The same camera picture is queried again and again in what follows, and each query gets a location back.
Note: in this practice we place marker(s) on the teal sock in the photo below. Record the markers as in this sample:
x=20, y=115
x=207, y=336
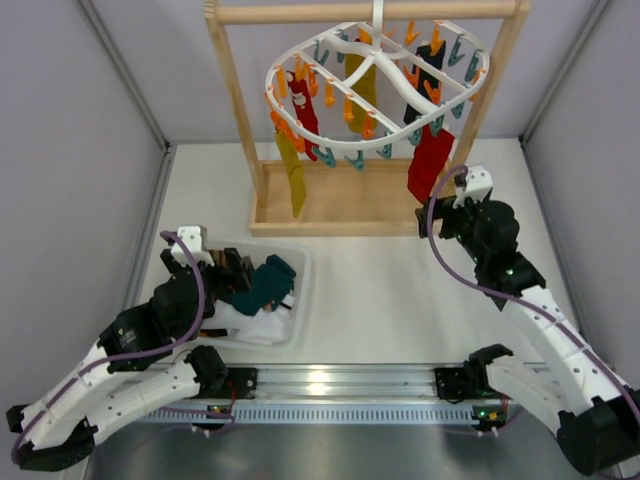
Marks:
x=271, y=282

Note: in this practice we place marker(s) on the mustard sock centre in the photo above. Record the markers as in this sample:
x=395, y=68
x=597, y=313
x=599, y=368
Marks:
x=365, y=87

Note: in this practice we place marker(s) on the wooden hanger stand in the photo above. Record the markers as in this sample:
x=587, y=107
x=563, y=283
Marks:
x=362, y=193

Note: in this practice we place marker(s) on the white sock in basket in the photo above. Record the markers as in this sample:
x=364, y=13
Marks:
x=266, y=327

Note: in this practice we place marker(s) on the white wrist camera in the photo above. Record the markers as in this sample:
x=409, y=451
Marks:
x=474, y=184
x=194, y=238

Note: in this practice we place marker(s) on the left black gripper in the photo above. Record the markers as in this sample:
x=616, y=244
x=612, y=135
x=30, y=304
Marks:
x=201, y=272

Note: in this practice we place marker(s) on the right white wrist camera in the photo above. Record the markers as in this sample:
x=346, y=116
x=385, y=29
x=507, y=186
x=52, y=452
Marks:
x=474, y=184

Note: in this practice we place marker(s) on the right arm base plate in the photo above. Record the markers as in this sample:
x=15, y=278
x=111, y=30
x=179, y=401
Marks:
x=456, y=384

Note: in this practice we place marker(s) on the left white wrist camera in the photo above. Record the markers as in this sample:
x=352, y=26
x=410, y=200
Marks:
x=194, y=238

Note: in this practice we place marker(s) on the white round clip hanger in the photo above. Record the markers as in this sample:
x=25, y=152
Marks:
x=429, y=90

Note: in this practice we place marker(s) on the aluminium rail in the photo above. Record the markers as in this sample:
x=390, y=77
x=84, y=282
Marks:
x=329, y=396

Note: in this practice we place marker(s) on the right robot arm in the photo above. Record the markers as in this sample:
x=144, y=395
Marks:
x=592, y=413

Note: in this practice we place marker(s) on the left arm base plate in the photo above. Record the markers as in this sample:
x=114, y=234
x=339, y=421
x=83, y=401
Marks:
x=240, y=384

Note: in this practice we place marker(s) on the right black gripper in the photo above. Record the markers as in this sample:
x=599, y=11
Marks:
x=441, y=213

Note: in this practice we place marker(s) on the red sock with white pattern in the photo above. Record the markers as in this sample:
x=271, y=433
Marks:
x=302, y=103

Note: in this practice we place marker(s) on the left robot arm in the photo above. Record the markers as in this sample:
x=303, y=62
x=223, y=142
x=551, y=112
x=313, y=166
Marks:
x=101, y=396

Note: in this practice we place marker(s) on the white plastic basket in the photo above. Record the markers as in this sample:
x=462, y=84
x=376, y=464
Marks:
x=300, y=260

